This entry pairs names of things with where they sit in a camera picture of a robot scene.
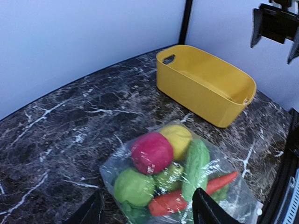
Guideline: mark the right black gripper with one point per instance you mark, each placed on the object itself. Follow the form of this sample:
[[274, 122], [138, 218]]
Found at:
[[277, 21]]

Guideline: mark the yellow plastic basket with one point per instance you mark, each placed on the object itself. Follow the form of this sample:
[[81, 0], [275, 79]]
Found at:
[[205, 84]]

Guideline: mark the red toy chili pepper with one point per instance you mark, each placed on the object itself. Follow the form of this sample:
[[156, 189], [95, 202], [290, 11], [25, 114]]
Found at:
[[173, 202]]

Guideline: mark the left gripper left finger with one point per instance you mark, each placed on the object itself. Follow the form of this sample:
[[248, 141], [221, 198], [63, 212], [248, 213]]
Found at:
[[90, 212]]

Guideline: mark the green toy pear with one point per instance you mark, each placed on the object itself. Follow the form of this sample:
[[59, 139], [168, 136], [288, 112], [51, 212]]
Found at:
[[170, 178]]

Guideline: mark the white slotted cable duct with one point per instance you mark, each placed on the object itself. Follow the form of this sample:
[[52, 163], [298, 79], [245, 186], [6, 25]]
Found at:
[[290, 204]]

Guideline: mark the red toy tomato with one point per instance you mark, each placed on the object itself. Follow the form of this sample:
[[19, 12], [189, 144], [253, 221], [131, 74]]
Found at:
[[151, 153]]

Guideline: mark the green toy cucumber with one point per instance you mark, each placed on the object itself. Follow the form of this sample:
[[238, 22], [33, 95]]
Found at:
[[196, 169]]

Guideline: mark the right black frame post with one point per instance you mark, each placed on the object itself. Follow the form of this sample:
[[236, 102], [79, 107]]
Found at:
[[185, 22]]

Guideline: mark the yellow toy lemon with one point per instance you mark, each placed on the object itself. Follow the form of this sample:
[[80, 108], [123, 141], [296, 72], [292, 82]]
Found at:
[[179, 137]]

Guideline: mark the clear zip top bag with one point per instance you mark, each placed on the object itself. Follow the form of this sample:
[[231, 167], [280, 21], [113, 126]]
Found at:
[[235, 198]]

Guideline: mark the black front rail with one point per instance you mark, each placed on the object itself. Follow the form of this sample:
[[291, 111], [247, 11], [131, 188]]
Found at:
[[289, 167]]

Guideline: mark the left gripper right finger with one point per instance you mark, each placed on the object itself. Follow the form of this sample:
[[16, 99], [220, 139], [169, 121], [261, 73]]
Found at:
[[207, 211]]

